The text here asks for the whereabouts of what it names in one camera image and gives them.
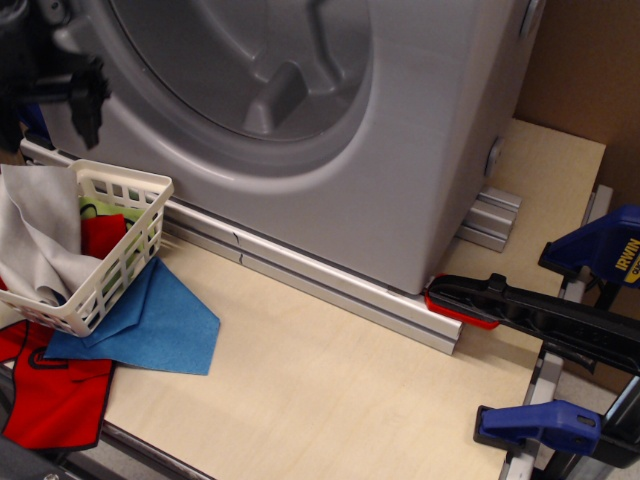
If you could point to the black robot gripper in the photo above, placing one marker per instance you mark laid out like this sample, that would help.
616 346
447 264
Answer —
34 67

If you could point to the grey cloth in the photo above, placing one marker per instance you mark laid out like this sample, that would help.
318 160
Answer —
41 255

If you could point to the white plastic laundry basket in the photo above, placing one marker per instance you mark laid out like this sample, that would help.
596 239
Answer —
89 305

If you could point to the grey toy washing machine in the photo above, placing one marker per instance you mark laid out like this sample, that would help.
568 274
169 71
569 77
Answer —
356 132

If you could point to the red cloth in basket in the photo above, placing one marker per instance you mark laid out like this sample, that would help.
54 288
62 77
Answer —
100 234

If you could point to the light green cloth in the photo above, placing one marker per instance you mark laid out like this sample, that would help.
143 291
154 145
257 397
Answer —
91 207

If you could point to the blue cloth on table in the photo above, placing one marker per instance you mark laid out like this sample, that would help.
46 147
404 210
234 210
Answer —
157 324

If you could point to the red cloth with black trim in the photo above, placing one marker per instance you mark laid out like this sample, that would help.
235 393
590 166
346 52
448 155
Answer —
59 404

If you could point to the wooden table board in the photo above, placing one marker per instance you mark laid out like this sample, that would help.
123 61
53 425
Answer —
305 386

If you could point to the short aluminium extrusion block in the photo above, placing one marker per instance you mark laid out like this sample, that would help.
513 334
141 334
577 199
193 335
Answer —
491 218

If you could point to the brown cardboard panel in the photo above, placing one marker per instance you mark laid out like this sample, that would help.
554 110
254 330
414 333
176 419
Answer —
583 79

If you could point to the blue Irwin clamp upper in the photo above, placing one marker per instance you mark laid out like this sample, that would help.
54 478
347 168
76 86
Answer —
608 246

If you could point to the black and red clamp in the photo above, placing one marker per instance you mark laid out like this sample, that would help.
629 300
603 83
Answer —
575 329

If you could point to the blue clamp lower jaw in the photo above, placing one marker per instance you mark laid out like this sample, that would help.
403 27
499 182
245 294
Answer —
559 425

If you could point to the long aluminium extrusion rail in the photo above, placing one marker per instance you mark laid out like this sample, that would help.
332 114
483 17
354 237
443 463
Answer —
325 285

